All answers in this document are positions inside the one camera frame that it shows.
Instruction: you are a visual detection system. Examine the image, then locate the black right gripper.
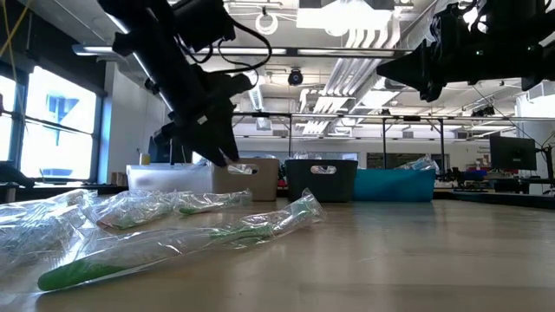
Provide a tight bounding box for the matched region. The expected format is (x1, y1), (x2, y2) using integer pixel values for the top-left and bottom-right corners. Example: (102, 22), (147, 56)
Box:
(375, 15), (526, 104)

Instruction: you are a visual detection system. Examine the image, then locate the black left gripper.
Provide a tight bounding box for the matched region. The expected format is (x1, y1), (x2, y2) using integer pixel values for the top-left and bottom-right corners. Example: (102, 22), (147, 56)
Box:
(151, 71), (256, 168)

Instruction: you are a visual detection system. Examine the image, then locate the pile of packaged toothbrushes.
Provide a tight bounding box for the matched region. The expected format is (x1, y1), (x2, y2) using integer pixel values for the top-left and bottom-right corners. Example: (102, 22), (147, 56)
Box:
(0, 181), (555, 210)

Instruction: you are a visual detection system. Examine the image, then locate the black monitor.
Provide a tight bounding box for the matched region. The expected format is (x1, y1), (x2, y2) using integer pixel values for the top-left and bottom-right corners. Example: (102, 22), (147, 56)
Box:
(489, 135), (538, 172)
(147, 134), (195, 166)

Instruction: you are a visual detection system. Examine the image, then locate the white plastic bin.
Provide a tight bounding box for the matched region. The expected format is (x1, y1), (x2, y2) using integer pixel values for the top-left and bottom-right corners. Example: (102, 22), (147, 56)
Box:
(126, 163), (214, 194)

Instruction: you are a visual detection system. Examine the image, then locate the light grey plastic bin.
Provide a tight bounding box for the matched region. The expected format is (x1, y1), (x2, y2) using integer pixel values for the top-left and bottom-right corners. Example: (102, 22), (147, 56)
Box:
(212, 157), (281, 203)

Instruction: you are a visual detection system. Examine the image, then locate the dark grey plastic bin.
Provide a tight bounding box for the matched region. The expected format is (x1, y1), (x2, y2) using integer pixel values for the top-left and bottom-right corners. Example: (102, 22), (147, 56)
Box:
(284, 159), (359, 204)

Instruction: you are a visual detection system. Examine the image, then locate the teal plastic bin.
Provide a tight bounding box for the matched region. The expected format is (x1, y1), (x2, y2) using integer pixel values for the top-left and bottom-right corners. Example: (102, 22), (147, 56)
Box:
(353, 167), (437, 204)

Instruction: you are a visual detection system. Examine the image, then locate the large window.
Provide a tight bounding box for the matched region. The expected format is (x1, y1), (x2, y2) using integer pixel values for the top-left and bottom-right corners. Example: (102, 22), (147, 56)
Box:
(0, 64), (103, 181)

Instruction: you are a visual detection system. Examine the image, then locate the black metal rig frame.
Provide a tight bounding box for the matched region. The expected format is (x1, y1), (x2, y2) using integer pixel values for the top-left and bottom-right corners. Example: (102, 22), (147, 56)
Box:
(229, 110), (447, 171)

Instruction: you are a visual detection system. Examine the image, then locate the white cable coil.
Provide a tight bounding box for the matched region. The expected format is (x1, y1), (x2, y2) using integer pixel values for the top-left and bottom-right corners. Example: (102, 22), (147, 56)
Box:
(254, 11), (279, 36)

